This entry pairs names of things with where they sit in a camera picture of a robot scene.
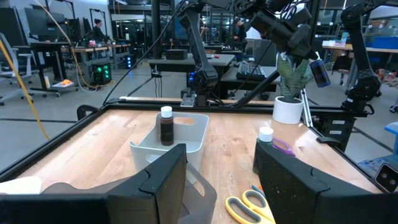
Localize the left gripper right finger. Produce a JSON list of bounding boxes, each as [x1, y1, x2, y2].
[[254, 141, 398, 224]]

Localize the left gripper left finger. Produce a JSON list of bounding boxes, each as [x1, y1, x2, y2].
[[107, 142, 188, 224]]

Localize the teal handled paintbrush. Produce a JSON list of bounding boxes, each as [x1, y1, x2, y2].
[[251, 184, 267, 200]]

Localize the purple handled scissors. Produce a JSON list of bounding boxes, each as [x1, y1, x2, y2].
[[272, 136, 296, 157]]

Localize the yellow handled scissors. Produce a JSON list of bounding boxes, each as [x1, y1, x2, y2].
[[224, 189, 276, 224]]

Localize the green paint bottle white cap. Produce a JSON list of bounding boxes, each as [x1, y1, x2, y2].
[[252, 126, 275, 175]]

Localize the brown paint bottle white cap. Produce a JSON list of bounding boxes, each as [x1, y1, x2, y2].
[[159, 105, 175, 146]]

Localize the white plastic bin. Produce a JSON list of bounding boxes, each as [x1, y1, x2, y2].
[[0, 176, 43, 195]]

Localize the person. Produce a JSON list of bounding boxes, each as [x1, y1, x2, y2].
[[233, 17, 249, 44], [92, 18, 107, 42]]

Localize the dark desk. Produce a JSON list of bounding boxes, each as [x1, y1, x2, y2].
[[219, 65, 280, 94]]

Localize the backlit black keyboard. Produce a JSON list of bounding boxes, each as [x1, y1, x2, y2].
[[236, 61, 267, 80]]

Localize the green cloth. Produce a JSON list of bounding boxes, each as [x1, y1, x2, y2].
[[276, 53, 315, 101]]

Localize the grey plastic bin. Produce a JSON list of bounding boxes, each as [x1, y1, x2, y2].
[[129, 111, 210, 180]]

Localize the white round plant pot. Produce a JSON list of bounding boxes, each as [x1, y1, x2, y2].
[[272, 95, 305, 125]]

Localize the grey desk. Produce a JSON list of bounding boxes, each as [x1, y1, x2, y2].
[[147, 53, 236, 94]]

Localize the black desktop device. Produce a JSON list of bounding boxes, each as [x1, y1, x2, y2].
[[165, 49, 188, 60]]

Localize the computer tower green lights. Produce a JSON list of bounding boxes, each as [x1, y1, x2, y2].
[[91, 62, 113, 86]]

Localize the wooden top desk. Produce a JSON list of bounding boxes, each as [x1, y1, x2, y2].
[[12, 40, 132, 94]]

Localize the white office chair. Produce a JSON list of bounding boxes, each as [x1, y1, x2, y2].
[[0, 32, 35, 106]]

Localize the black computer monitor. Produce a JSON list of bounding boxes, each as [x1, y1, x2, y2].
[[0, 6, 68, 44]]

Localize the black aluminium table frame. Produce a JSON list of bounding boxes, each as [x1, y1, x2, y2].
[[0, 96, 379, 183]]

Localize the grey depth camera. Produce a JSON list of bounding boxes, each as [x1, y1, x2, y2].
[[374, 163, 398, 194]]

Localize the yellow hanging cable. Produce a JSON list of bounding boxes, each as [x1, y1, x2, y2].
[[0, 39, 50, 141]]

